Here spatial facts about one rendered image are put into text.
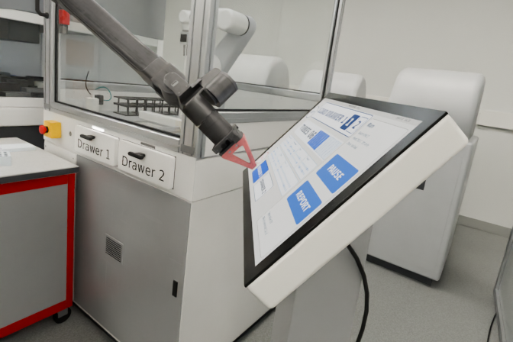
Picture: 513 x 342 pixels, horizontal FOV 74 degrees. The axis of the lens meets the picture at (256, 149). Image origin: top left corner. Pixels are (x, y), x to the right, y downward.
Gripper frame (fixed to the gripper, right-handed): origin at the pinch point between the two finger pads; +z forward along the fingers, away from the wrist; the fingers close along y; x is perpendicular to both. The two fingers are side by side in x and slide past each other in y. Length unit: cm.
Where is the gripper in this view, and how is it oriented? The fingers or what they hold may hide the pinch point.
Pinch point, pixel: (252, 165)
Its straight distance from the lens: 77.5
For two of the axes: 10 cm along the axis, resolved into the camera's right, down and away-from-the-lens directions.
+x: -7.3, 6.7, 1.1
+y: -0.3, -2.0, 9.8
